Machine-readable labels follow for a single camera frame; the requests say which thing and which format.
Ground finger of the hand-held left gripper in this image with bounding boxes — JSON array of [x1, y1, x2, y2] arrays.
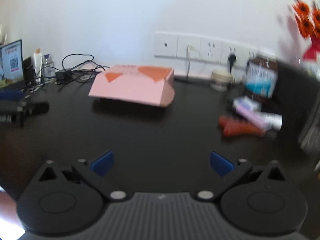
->
[[0, 89, 25, 101], [0, 101, 50, 128]]

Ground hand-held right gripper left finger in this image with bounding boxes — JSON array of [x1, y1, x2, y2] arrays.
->
[[38, 150, 127, 202]]

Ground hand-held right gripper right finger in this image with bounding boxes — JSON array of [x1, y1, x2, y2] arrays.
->
[[194, 151, 287, 202]]

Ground red massage comb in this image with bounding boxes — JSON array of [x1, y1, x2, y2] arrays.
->
[[219, 116, 265, 137]]

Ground white ointment tube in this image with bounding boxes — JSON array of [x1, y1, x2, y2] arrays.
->
[[257, 112, 283, 130]]

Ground pink cardboard box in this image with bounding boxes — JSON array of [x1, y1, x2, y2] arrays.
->
[[88, 65, 175, 108]]

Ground computer monitor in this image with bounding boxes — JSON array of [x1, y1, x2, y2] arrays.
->
[[0, 39, 25, 85]]

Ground white squeeze tube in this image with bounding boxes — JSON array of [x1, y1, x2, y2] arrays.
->
[[34, 49, 43, 83]]

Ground clear plastic bottle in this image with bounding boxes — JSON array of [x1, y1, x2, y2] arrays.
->
[[42, 54, 55, 83]]

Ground black power adapter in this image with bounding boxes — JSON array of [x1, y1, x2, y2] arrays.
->
[[55, 69, 73, 85]]

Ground beige round suction holder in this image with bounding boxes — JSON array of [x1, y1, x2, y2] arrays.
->
[[210, 69, 234, 92]]

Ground brown supplement bottle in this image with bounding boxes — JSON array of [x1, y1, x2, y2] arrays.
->
[[244, 55, 279, 99]]

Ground black glossy appliance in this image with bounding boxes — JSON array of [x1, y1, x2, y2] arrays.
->
[[272, 60, 320, 155]]

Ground black power plug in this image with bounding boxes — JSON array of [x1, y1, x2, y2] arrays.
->
[[227, 52, 237, 74]]

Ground red vase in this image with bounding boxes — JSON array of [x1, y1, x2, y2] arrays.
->
[[302, 36, 320, 62]]

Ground orange artificial flowers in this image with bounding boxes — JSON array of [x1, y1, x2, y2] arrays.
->
[[287, 0, 320, 39]]

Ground tangled black cables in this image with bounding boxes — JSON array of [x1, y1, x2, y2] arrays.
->
[[54, 54, 110, 92]]

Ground white charging cable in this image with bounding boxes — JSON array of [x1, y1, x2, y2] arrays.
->
[[186, 44, 192, 79]]

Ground white wall socket row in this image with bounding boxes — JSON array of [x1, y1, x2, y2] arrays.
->
[[154, 32, 278, 68]]

